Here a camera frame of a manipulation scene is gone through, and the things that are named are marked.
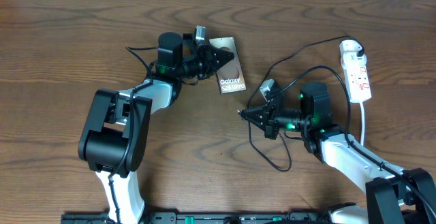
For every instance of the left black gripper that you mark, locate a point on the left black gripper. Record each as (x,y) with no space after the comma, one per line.
(210,56)

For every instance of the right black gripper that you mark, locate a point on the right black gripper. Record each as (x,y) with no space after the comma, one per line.
(268,122)

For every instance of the Galaxy smartphone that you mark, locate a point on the Galaxy smartphone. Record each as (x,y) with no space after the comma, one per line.
(229,77)

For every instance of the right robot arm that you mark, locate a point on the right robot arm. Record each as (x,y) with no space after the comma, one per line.
(394,195)

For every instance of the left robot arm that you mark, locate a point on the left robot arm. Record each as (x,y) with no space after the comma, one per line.
(114,137)

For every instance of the white USB charger plug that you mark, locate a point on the white USB charger plug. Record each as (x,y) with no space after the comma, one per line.
(351,45)

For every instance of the white power strip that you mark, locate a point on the white power strip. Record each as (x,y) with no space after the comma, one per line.
(356,77)

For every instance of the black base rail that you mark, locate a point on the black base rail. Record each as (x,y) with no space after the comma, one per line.
(192,218)

